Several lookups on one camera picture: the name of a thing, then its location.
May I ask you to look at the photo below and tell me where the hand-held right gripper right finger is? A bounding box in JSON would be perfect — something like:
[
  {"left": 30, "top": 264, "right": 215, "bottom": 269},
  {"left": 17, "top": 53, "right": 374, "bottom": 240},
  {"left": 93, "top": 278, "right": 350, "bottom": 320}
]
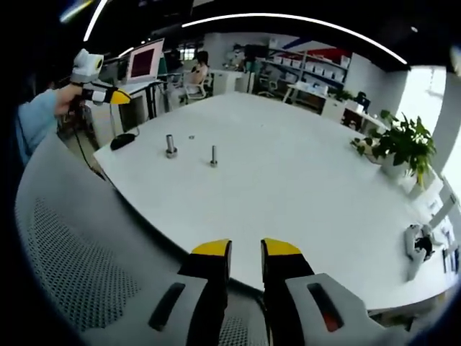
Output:
[{"left": 259, "top": 237, "right": 416, "bottom": 346}]

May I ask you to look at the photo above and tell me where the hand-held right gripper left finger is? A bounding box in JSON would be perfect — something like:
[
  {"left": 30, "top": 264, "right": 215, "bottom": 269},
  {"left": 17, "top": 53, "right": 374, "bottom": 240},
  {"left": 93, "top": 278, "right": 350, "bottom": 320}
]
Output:
[{"left": 89, "top": 237, "right": 233, "bottom": 346}]

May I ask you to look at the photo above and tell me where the thick metal stud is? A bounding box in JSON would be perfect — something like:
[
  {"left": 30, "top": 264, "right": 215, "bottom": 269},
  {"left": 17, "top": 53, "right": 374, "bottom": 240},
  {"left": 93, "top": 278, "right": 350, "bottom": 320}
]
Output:
[{"left": 164, "top": 133, "right": 179, "bottom": 159}]

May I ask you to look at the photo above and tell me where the person's left hand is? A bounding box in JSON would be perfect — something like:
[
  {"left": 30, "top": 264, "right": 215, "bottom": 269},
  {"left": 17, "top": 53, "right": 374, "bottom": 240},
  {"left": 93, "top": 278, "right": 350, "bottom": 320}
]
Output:
[{"left": 53, "top": 86, "right": 84, "bottom": 117}]

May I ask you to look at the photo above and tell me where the black computer mouse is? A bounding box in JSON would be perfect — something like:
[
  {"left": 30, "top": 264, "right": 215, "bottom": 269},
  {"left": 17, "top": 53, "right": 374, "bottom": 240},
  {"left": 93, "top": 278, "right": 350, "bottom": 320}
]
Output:
[{"left": 109, "top": 133, "right": 136, "bottom": 151}]

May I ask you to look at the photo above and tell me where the white framed monitor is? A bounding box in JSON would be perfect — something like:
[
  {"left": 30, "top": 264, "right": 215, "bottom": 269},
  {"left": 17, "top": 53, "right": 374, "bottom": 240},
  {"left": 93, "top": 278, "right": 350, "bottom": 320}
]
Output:
[{"left": 127, "top": 37, "right": 166, "bottom": 84}]

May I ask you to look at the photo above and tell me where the white swivel chair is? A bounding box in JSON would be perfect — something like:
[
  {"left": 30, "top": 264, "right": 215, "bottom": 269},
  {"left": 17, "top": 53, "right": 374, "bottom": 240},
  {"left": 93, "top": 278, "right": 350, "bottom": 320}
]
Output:
[{"left": 176, "top": 72, "right": 214, "bottom": 105}]

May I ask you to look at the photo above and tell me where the grey mesh office chair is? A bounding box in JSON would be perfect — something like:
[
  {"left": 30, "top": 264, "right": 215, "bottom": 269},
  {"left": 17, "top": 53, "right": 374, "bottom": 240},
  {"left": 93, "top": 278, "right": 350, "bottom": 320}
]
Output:
[{"left": 14, "top": 132, "right": 268, "bottom": 346}]

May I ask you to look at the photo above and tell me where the white grey handheld device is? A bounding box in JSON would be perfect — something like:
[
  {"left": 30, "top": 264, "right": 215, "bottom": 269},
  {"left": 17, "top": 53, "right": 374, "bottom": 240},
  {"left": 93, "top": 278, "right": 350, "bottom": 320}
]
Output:
[{"left": 404, "top": 223, "right": 438, "bottom": 283}]

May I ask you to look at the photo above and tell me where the green potted plant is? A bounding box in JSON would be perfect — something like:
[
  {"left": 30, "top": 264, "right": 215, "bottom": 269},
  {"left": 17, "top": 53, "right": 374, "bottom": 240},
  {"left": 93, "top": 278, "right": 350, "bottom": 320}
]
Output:
[{"left": 350, "top": 109, "right": 437, "bottom": 189}]

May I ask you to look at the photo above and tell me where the curved ceiling light strip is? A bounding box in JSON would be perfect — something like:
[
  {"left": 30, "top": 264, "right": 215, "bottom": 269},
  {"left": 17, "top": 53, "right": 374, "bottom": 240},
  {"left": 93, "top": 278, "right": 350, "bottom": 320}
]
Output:
[{"left": 181, "top": 13, "right": 411, "bottom": 66}]

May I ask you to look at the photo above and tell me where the white office desk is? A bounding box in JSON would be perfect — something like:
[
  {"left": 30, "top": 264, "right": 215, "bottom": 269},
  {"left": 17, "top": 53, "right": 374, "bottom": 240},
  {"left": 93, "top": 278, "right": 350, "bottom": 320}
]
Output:
[{"left": 283, "top": 81, "right": 329, "bottom": 106}]

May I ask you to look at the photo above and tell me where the storage shelf with white bins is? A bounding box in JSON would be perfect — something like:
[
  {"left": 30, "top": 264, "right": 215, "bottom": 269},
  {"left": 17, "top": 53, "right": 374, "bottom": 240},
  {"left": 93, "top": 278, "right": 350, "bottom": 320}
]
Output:
[{"left": 265, "top": 45, "right": 353, "bottom": 95}]

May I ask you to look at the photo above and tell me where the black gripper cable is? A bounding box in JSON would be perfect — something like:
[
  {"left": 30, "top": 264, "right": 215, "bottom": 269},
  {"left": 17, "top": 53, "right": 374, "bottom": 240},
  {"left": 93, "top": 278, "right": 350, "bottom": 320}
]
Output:
[{"left": 73, "top": 107, "right": 106, "bottom": 178}]

